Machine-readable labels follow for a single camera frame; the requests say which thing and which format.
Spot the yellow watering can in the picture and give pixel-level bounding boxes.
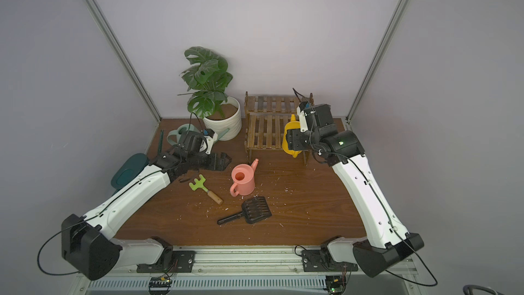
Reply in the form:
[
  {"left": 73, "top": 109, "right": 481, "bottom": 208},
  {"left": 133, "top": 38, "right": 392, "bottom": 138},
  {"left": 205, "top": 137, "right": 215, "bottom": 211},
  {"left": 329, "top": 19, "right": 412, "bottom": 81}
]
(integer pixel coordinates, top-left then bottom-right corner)
[{"left": 282, "top": 114, "right": 302, "bottom": 158}]

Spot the pink watering can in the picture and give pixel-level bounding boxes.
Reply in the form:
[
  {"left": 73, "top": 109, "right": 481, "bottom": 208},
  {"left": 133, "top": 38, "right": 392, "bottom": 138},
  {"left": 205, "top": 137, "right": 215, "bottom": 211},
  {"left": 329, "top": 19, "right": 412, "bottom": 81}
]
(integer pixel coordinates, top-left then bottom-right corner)
[{"left": 229, "top": 158, "right": 259, "bottom": 197}]

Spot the sage green watering can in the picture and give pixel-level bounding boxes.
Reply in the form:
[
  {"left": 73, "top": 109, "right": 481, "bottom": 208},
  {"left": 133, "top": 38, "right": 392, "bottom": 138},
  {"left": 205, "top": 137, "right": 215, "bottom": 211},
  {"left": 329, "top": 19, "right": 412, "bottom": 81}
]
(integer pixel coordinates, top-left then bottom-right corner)
[{"left": 166, "top": 124, "right": 230, "bottom": 146}]

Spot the brown wooden slatted shelf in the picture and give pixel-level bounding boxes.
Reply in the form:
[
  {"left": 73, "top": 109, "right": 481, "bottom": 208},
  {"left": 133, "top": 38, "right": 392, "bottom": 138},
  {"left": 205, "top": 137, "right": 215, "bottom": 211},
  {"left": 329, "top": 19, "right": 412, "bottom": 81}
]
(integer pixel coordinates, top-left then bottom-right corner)
[{"left": 244, "top": 94, "right": 306, "bottom": 160}]

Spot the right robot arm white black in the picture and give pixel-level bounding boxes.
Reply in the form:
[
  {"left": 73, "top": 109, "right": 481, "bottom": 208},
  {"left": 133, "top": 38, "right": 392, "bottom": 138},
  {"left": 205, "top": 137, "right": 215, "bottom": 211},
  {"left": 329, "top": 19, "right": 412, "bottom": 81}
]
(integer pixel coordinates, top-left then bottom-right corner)
[{"left": 285, "top": 102, "right": 424, "bottom": 277}]

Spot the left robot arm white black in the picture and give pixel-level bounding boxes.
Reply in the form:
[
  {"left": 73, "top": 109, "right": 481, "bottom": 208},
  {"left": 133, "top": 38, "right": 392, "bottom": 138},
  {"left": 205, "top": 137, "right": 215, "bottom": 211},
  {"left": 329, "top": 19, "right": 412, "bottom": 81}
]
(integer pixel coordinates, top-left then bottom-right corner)
[{"left": 61, "top": 129, "right": 231, "bottom": 281}]

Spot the dark green watering can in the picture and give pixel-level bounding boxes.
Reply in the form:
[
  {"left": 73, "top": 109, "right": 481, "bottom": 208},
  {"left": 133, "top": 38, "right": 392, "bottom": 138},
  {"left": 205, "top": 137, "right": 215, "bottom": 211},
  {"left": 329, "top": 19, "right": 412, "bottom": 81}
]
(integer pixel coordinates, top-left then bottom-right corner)
[{"left": 111, "top": 153, "right": 151, "bottom": 193}]

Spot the white ribbed plant pot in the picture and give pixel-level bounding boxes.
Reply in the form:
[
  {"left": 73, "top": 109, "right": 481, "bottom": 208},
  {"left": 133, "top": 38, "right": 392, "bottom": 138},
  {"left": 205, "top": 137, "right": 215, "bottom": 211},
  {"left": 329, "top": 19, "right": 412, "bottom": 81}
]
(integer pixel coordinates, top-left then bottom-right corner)
[{"left": 203, "top": 96, "right": 242, "bottom": 141}]

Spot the black plastic sifting scoop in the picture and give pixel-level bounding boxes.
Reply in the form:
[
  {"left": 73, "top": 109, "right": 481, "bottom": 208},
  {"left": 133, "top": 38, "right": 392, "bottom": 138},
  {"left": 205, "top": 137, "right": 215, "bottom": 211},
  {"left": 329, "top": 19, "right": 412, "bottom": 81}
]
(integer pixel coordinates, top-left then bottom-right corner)
[{"left": 217, "top": 196, "right": 272, "bottom": 225}]

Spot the green monstera plant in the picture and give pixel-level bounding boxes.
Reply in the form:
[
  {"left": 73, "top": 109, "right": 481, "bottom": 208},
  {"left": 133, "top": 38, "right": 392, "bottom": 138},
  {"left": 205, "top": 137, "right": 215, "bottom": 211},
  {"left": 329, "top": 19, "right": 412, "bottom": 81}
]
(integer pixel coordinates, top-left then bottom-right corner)
[{"left": 181, "top": 46, "right": 233, "bottom": 119}]

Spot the left small circuit board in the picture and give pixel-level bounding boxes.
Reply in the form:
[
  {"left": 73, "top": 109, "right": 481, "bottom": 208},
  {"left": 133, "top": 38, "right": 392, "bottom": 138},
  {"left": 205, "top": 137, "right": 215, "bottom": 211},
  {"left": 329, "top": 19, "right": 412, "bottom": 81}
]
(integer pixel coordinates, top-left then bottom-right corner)
[{"left": 148, "top": 277, "right": 173, "bottom": 295}]

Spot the small circuit board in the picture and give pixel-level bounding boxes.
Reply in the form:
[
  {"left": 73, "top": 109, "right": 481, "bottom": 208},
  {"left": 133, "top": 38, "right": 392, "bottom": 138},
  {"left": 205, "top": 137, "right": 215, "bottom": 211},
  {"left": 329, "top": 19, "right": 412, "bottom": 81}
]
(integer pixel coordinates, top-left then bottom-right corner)
[
  {"left": 148, "top": 277, "right": 173, "bottom": 295},
  {"left": 325, "top": 275, "right": 346, "bottom": 295}
]

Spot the right small circuit board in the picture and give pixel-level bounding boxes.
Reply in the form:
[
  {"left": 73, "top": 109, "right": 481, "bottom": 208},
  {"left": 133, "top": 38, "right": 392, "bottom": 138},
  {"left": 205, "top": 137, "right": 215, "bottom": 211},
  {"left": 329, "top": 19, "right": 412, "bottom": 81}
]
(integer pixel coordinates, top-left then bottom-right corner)
[{"left": 325, "top": 275, "right": 346, "bottom": 295}]

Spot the right aluminium corner profile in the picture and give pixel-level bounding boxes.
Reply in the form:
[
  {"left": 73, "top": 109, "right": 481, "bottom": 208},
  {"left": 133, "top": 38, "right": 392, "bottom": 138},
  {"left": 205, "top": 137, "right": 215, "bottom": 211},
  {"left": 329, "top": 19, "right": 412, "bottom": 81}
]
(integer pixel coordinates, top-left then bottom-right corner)
[{"left": 345, "top": 0, "right": 410, "bottom": 125}]

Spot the aluminium corner profile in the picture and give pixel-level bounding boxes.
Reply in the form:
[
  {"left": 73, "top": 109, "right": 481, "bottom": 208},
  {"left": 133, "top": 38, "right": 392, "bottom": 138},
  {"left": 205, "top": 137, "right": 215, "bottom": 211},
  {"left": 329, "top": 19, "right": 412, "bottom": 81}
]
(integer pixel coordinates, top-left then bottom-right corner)
[
  {"left": 83, "top": 0, "right": 162, "bottom": 124},
  {"left": 345, "top": 0, "right": 410, "bottom": 125}
]

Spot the left aluminium corner profile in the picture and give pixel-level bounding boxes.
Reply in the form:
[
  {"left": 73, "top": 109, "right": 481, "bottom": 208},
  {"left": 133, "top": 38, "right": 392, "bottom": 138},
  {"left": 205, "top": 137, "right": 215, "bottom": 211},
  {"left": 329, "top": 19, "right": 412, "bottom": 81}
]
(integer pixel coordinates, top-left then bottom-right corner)
[{"left": 83, "top": 0, "right": 162, "bottom": 124}]

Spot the green hand rake wooden handle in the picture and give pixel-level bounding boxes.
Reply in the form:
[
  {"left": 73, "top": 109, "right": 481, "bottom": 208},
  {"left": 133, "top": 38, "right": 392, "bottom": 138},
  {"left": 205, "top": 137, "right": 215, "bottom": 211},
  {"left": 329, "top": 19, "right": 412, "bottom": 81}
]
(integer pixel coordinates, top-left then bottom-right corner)
[{"left": 189, "top": 174, "right": 223, "bottom": 205}]

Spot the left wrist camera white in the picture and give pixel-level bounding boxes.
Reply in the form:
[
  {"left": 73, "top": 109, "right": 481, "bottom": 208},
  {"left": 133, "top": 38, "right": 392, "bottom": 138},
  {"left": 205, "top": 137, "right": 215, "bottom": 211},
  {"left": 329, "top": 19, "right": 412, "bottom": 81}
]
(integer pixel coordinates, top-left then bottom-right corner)
[{"left": 201, "top": 128, "right": 218, "bottom": 154}]

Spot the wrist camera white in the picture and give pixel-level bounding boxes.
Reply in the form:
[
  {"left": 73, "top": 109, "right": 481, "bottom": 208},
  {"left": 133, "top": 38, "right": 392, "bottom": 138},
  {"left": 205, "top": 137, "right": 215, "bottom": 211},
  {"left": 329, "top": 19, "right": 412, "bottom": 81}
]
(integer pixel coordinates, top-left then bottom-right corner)
[
  {"left": 296, "top": 101, "right": 312, "bottom": 132},
  {"left": 201, "top": 128, "right": 218, "bottom": 154}
]

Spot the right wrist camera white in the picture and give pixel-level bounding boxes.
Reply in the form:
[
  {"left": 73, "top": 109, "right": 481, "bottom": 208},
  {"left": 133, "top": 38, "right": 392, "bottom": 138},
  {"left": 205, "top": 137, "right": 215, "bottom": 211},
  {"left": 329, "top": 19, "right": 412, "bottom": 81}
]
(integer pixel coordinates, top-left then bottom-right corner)
[{"left": 296, "top": 101, "right": 312, "bottom": 132}]

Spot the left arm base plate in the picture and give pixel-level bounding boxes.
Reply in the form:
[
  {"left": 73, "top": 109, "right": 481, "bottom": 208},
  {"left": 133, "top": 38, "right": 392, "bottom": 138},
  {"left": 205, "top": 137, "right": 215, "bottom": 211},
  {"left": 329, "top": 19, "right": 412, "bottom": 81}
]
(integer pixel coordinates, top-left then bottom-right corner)
[{"left": 136, "top": 249, "right": 196, "bottom": 274}]

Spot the aluminium mounting rail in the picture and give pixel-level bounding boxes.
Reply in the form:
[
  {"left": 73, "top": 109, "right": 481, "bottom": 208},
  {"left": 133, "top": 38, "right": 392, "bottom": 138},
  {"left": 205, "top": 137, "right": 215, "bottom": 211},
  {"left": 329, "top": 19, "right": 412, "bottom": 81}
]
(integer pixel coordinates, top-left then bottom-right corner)
[{"left": 69, "top": 246, "right": 426, "bottom": 294}]

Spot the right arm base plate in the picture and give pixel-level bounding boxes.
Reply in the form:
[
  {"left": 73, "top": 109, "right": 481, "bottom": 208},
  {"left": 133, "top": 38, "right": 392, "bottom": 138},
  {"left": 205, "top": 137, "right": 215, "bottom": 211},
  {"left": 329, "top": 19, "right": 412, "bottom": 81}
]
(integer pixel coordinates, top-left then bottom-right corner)
[{"left": 298, "top": 237, "right": 359, "bottom": 273}]

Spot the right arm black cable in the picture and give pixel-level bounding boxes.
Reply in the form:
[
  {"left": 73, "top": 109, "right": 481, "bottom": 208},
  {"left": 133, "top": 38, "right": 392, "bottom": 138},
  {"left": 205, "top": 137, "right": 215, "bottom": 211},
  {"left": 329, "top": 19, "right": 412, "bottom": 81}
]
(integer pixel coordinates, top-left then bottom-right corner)
[{"left": 384, "top": 233, "right": 439, "bottom": 288}]

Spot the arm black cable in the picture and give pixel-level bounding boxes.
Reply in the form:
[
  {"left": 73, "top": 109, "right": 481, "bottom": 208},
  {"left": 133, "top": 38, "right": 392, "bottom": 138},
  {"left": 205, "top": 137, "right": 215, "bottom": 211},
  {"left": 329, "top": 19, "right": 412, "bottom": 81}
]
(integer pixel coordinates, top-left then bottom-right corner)
[
  {"left": 384, "top": 233, "right": 439, "bottom": 288},
  {"left": 36, "top": 220, "right": 91, "bottom": 277}
]

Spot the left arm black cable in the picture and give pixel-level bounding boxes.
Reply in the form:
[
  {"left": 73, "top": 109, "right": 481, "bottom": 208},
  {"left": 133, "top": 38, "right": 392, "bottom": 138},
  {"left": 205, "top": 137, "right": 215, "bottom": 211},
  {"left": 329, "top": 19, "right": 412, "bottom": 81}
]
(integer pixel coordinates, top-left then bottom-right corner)
[{"left": 36, "top": 220, "right": 91, "bottom": 277}]

